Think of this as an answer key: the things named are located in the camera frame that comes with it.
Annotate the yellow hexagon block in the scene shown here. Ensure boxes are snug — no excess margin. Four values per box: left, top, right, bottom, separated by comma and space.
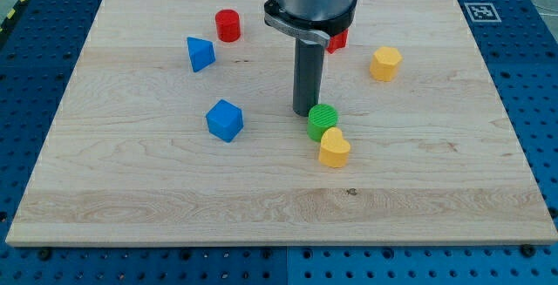
370, 46, 403, 82

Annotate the red cylinder block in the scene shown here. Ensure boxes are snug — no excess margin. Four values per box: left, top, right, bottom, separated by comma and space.
214, 9, 242, 43

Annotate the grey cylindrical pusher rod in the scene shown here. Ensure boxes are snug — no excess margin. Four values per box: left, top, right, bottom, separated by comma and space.
292, 39, 324, 117

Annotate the blue cube block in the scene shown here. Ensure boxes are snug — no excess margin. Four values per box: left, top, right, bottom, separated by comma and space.
206, 99, 243, 143

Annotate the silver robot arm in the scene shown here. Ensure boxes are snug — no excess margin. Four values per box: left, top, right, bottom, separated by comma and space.
264, 0, 357, 48

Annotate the wooden board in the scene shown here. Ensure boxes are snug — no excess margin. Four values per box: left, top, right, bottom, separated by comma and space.
6, 0, 557, 248

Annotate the yellow heart block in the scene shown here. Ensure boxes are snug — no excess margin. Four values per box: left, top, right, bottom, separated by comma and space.
318, 127, 351, 168

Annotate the blue triangle block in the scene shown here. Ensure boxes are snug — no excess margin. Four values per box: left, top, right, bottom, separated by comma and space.
187, 37, 215, 72

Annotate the green cylinder block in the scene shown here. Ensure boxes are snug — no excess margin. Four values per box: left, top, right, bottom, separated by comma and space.
307, 104, 338, 142

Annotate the red star block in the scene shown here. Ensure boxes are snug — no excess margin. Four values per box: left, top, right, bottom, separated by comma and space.
326, 29, 349, 54

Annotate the white fiducial marker tag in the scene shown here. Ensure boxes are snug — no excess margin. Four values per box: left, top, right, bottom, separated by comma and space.
464, 2, 501, 24

